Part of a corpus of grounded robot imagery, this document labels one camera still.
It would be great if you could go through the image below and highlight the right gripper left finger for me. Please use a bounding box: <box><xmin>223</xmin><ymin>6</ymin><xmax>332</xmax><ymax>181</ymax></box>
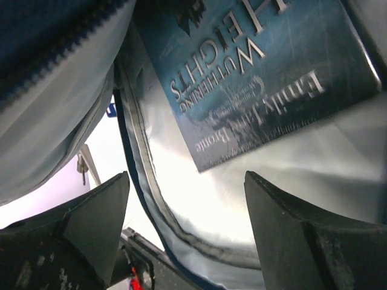
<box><xmin>1</xmin><ymin>172</ymin><xmax>129</xmax><ymax>289</ymax></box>

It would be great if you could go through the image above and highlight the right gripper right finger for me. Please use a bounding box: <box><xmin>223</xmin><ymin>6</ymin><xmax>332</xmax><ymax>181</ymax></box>
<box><xmin>244</xmin><ymin>171</ymin><xmax>386</xmax><ymax>289</ymax></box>

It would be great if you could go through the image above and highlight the dark blue hardcover book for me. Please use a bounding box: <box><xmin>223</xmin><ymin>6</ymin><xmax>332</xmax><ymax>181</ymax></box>
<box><xmin>134</xmin><ymin>1</ymin><xmax>382</xmax><ymax>172</ymax></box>

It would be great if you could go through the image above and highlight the navy blue student backpack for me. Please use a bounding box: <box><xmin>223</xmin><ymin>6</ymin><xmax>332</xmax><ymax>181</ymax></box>
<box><xmin>1</xmin><ymin>1</ymin><xmax>386</xmax><ymax>289</ymax></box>

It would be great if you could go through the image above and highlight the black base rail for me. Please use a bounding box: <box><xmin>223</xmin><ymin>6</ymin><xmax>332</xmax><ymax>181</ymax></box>
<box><xmin>109</xmin><ymin>228</ymin><xmax>200</xmax><ymax>290</ymax></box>

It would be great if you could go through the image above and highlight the aluminium extrusion frame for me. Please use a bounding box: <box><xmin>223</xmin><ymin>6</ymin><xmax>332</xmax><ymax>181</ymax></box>
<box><xmin>77</xmin><ymin>144</ymin><xmax>101</xmax><ymax>186</ymax></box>

